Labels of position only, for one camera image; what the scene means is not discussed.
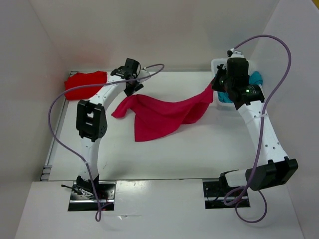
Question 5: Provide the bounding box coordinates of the red t-shirt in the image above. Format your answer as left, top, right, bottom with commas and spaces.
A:
63, 70, 108, 101

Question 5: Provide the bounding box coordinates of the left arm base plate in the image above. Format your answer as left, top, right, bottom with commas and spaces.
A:
66, 181, 116, 212

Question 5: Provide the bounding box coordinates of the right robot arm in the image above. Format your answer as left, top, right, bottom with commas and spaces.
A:
218, 101, 298, 196

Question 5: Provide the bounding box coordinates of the pink t-shirt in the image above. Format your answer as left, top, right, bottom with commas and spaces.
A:
112, 84, 214, 142

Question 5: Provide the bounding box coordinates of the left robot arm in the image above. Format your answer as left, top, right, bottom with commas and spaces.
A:
76, 66, 143, 199

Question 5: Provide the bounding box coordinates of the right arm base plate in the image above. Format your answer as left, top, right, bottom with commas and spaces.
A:
202, 180, 250, 209

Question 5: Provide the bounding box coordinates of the teal t-shirt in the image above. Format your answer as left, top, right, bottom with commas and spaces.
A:
217, 71, 263, 104

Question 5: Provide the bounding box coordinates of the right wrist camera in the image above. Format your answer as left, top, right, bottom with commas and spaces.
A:
226, 57, 249, 78

